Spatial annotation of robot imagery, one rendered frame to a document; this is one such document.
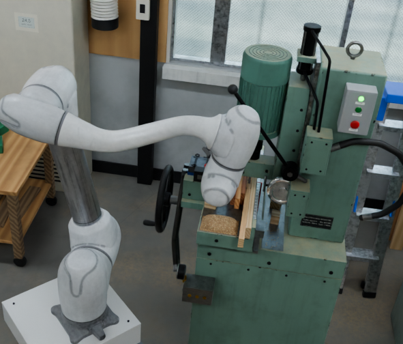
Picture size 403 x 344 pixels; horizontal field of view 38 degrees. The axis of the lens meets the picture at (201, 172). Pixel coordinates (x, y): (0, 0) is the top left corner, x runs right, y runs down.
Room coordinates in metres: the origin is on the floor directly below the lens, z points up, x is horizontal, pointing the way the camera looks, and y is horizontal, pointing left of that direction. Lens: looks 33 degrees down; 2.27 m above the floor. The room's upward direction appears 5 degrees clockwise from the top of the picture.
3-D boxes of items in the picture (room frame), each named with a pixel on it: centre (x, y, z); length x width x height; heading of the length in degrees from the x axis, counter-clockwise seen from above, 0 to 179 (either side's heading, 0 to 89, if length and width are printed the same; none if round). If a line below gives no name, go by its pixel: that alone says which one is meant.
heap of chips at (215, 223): (1.74, -0.09, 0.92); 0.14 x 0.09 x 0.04; 85
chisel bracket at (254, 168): (1.96, -0.22, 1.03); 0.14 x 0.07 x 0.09; 85
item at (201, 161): (1.99, 0.00, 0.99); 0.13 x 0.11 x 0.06; 175
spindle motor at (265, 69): (1.97, -0.20, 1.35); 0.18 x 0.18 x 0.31
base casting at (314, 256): (1.96, -0.32, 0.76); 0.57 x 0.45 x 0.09; 85
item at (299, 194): (1.79, -0.37, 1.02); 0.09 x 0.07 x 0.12; 175
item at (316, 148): (1.80, -0.40, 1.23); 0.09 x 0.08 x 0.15; 85
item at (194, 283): (1.72, -0.03, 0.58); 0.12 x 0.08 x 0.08; 85
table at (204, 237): (1.99, -0.09, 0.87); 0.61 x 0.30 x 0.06; 175
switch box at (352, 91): (1.80, -0.50, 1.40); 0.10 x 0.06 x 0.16; 85
